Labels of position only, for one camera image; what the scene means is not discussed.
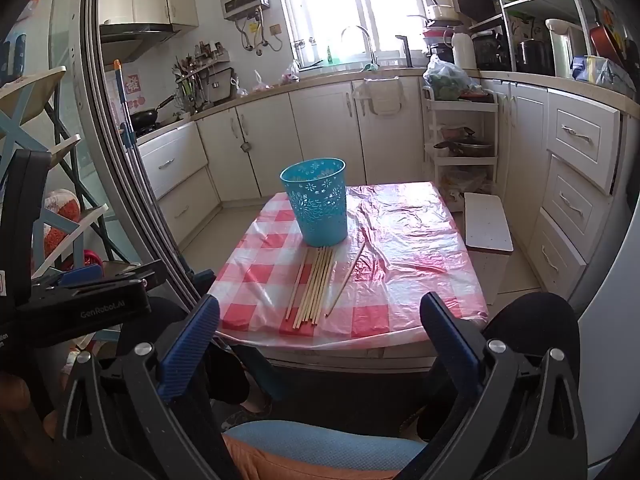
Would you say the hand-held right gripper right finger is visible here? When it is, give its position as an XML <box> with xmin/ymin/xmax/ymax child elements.
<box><xmin>395</xmin><ymin>291</ymin><xmax>588</xmax><ymax>480</ymax></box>

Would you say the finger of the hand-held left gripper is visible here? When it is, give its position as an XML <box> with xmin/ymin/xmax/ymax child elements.
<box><xmin>65</xmin><ymin>259</ymin><xmax>165</xmax><ymax>293</ymax></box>
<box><xmin>30</xmin><ymin>262</ymin><xmax>106</xmax><ymax>291</ymax></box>

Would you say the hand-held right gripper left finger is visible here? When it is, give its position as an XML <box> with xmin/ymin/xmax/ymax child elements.
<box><xmin>52</xmin><ymin>295</ymin><xmax>226</xmax><ymax>480</ymax></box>

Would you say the single wooden chopstick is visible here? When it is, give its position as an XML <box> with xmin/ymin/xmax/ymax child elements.
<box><xmin>325</xmin><ymin>242</ymin><xmax>366</xmax><ymax>317</ymax></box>

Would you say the bundle of wooden chopsticks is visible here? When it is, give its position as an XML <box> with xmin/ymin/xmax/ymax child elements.
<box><xmin>284</xmin><ymin>245</ymin><xmax>337</xmax><ymax>332</ymax></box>

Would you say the blue perforated plastic basket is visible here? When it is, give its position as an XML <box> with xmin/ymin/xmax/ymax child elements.
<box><xmin>279</xmin><ymin>158</ymin><xmax>349</xmax><ymax>248</ymax></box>

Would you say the person's left hand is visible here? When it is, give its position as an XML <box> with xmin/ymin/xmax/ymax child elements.
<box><xmin>0</xmin><ymin>372</ymin><xmax>58</xmax><ymax>441</ymax></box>

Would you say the red white checkered tablecloth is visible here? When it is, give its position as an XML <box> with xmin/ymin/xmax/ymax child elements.
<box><xmin>202</xmin><ymin>181</ymin><xmax>490</xmax><ymax>348</ymax></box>

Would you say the white two-drawer cabinet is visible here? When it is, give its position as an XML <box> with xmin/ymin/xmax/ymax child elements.
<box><xmin>136</xmin><ymin>121</ymin><xmax>223</xmax><ymax>247</ymax></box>

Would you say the white stool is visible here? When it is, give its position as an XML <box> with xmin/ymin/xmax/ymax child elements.
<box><xmin>462</xmin><ymin>191</ymin><xmax>515</xmax><ymax>306</ymax></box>

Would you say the black frying pan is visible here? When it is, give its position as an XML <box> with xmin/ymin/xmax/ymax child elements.
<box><xmin>128</xmin><ymin>94</ymin><xmax>177</xmax><ymax>128</ymax></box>

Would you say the blue and white folding shelf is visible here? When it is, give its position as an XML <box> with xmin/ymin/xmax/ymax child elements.
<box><xmin>0</xmin><ymin>65</ymin><xmax>131</xmax><ymax>281</ymax></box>

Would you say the dark pot with lid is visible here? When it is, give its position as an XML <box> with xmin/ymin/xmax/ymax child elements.
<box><xmin>433</xmin><ymin>130</ymin><xmax>496</xmax><ymax>158</ymax></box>

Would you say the white three-tier cart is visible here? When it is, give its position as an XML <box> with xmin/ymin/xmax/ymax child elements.
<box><xmin>421</xmin><ymin>85</ymin><xmax>501</xmax><ymax>213</ymax></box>

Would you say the range hood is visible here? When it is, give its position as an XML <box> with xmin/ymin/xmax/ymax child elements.
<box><xmin>99</xmin><ymin>22</ymin><xmax>176</xmax><ymax>63</ymax></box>

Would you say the white three-drawer cabinet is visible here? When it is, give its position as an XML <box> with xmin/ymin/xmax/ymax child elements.
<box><xmin>530</xmin><ymin>87</ymin><xmax>626</xmax><ymax>311</ymax></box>

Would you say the white hanging plastic bag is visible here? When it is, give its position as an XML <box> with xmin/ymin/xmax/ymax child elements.
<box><xmin>352</xmin><ymin>77</ymin><xmax>407</xmax><ymax>117</ymax></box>

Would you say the bag of green vegetables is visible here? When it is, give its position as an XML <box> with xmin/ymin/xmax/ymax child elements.
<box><xmin>423</xmin><ymin>55</ymin><xmax>483</xmax><ymax>101</ymax></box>

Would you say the white thermos jug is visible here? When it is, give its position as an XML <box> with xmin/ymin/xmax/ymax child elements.
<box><xmin>450</xmin><ymin>30</ymin><xmax>478</xmax><ymax>72</ymax></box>

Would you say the black faucet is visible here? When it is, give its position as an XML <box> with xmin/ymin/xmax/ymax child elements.
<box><xmin>395</xmin><ymin>35</ymin><xmax>414</xmax><ymax>68</ymax></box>

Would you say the black countertop oven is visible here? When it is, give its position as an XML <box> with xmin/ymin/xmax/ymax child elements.
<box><xmin>472</xmin><ymin>30</ymin><xmax>516</xmax><ymax>72</ymax></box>

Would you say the black cooking pot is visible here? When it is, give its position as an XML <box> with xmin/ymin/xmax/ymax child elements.
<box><xmin>516</xmin><ymin>37</ymin><xmax>556</xmax><ymax>75</ymax></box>

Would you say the chrome curved faucet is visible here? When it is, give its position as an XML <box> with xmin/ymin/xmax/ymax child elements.
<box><xmin>341</xmin><ymin>25</ymin><xmax>378</xmax><ymax>66</ymax></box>

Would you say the blue and white packet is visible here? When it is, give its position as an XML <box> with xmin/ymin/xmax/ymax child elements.
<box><xmin>571</xmin><ymin>55</ymin><xmax>636</xmax><ymax>98</ymax></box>

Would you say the stack of red bowls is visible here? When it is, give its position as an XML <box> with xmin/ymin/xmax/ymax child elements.
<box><xmin>421</xmin><ymin>20</ymin><xmax>463</xmax><ymax>46</ymax></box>

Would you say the white electric kettle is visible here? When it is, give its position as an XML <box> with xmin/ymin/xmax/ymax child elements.
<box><xmin>545</xmin><ymin>18</ymin><xmax>588</xmax><ymax>78</ymax></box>

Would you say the white saucepan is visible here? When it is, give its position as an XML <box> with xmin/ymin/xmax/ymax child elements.
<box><xmin>425</xmin><ymin>0</ymin><xmax>457</xmax><ymax>22</ymax></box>

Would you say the red pan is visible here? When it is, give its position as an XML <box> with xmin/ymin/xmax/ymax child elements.
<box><xmin>589</xmin><ymin>22</ymin><xmax>626</xmax><ymax>68</ymax></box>

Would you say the black box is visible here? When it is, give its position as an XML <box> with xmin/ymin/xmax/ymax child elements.
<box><xmin>447</xmin><ymin>0</ymin><xmax>496</xmax><ymax>21</ymax></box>

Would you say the kitchen window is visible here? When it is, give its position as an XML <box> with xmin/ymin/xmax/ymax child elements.
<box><xmin>272</xmin><ymin>0</ymin><xmax>441</xmax><ymax>66</ymax></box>

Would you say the white countertop shelf rack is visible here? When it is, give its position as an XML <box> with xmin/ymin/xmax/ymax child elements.
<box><xmin>467</xmin><ymin>0</ymin><xmax>608</xmax><ymax>81</ymax></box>

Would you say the red paper wall decoration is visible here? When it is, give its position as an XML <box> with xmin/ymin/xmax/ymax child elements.
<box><xmin>125</xmin><ymin>72</ymin><xmax>143</xmax><ymax>111</ymax></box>

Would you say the wall rack with kitchen utensils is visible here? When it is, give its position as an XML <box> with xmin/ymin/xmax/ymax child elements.
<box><xmin>172</xmin><ymin>40</ymin><xmax>236</xmax><ymax>111</ymax></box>

